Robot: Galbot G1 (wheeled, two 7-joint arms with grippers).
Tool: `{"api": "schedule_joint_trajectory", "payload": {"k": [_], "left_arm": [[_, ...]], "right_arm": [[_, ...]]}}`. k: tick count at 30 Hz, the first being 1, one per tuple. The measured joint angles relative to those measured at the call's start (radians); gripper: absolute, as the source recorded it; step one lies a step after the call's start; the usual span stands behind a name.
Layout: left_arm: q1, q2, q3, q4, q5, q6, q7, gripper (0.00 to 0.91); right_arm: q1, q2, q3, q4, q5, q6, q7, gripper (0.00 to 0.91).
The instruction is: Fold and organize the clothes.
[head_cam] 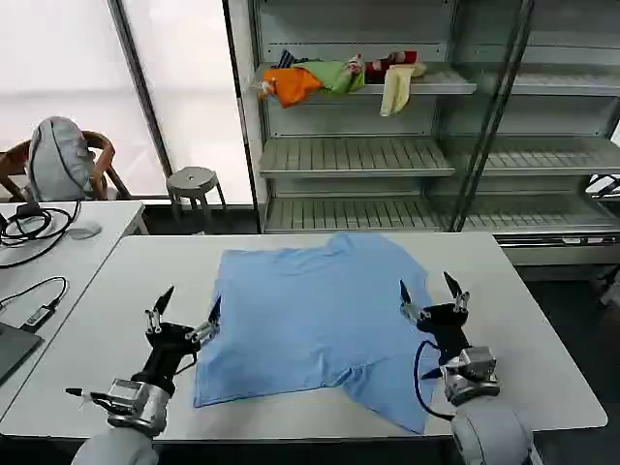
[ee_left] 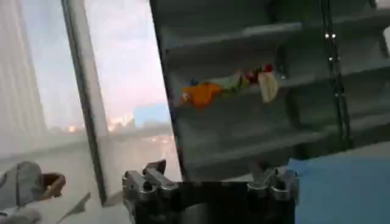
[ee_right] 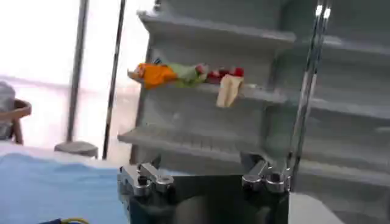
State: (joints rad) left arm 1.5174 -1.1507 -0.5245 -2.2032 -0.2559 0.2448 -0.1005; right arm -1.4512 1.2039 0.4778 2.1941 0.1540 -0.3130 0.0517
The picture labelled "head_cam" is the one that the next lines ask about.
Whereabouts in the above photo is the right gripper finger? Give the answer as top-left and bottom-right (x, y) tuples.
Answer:
(443, 269), (472, 315)
(397, 278), (433, 326)

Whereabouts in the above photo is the black cable with silver plug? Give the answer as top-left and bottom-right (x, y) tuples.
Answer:
(0, 275), (70, 331)

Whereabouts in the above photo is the light blue shirt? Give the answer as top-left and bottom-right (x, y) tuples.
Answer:
(192, 231), (436, 436)

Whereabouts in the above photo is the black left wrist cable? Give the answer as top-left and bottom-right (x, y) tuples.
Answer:
(64, 352), (200, 404)

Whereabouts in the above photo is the black and white device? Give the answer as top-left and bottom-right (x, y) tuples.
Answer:
(587, 172), (620, 201)

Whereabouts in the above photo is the white side desk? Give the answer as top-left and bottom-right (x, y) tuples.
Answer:
(0, 199), (149, 388)

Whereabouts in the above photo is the grey shelf rack with goods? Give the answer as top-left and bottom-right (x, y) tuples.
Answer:
(223, 0), (485, 236)

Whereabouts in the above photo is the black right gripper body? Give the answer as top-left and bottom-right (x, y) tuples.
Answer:
(415, 303), (473, 365)

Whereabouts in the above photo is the coiled black cable with adapter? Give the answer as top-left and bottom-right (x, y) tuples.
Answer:
(0, 201), (82, 268)

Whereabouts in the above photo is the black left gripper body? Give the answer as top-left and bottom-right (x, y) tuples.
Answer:
(131, 321), (201, 391)

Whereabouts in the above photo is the grey round stool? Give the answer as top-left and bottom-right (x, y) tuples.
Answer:
(166, 166), (228, 222)

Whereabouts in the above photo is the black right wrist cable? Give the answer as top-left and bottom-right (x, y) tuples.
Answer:
(411, 340), (456, 419)

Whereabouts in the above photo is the dark flat laptop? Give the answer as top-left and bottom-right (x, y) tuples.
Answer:
(0, 321), (44, 385)

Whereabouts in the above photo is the dark window frame post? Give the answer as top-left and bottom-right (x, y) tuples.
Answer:
(107, 0), (176, 181)

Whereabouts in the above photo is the brown wooden chair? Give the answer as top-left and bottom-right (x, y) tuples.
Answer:
(0, 130), (132, 202)

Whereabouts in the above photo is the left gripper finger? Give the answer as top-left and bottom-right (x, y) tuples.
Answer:
(185, 294), (224, 347)
(143, 284), (176, 335)

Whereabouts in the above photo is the glass-door grey shelf rack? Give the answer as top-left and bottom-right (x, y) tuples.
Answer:
(449, 0), (620, 266)

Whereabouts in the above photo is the grey backpack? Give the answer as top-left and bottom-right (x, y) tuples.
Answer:
(27, 115), (96, 201)

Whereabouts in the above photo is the grey round disc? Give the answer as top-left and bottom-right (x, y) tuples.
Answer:
(66, 222), (102, 241)

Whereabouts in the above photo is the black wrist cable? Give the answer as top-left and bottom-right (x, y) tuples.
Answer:
(64, 352), (200, 404)
(411, 340), (456, 419)

